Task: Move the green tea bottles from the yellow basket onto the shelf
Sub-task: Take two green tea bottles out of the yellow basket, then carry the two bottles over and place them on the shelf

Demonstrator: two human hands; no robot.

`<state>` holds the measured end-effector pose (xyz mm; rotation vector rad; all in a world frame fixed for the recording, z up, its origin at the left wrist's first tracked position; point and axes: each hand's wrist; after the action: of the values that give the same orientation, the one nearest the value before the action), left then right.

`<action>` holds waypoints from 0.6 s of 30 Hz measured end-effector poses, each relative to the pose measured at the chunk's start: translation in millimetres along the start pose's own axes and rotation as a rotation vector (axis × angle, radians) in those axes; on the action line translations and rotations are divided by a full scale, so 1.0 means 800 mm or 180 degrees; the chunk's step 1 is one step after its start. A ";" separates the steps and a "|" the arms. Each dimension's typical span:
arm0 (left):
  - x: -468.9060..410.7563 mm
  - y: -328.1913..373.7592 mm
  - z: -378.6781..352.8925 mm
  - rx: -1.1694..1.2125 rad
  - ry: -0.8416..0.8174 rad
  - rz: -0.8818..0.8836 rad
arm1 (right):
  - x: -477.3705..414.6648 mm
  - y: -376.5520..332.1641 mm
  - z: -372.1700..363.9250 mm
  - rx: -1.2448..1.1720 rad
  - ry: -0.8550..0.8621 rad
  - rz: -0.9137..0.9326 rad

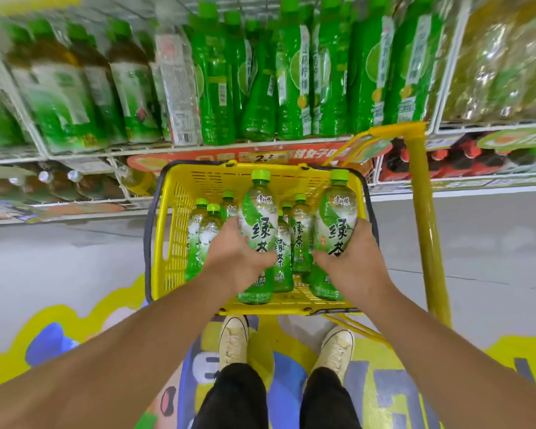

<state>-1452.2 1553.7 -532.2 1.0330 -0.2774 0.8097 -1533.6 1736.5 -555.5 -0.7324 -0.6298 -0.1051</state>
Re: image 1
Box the person's right hand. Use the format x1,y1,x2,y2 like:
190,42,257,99
311,217,392,306

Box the person's left hand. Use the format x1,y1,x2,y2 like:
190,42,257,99
200,216,279,301

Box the green tea bottles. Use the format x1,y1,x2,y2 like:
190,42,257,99
185,190,316,293

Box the green tea bottle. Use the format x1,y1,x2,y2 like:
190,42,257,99
308,168,359,302
237,169,280,305

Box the yellow shopping basket trolley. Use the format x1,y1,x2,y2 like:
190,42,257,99
144,122,453,349

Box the person's left forearm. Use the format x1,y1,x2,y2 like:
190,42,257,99
0,274,251,429

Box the person's right forearm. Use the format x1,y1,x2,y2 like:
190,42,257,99
359,285,536,429

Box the person's left shoe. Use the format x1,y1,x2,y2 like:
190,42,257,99
217,315,250,371

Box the person's shoe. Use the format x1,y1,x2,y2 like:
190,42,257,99
217,315,250,371
303,325,356,391

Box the person's right shoe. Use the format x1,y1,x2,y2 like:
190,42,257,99
303,325,356,391

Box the person's left trouser leg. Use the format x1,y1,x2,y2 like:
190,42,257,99
192,362,269,429

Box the person's trouser leg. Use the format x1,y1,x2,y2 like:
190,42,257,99
192,362,269,429
300,366,363,429

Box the person's right trouser leg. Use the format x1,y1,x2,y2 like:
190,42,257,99
300,366,363,429

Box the yellow price tag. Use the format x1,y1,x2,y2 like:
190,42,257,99
248,150,290,164

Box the cluster of yellow bottles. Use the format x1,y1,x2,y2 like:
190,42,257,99
114,164,158,198

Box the yellow cartoon floor sticker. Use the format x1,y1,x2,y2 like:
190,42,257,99
0,274,536,429

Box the row of red-capped dark bottles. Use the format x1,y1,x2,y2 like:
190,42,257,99
378,131,536,183

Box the clear white-label bottle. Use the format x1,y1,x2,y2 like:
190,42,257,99
154,4,202,147

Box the row of bright green bottles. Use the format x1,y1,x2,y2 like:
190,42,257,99
185,0,450,146

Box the row of white-capped amber bottles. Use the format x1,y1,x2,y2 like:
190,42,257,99
0,160,126,205

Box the row of large green-capped bottles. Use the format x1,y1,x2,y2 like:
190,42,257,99
0,17,164,155

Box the row of pale yellow bottles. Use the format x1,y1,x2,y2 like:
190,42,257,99
442,0,536,125

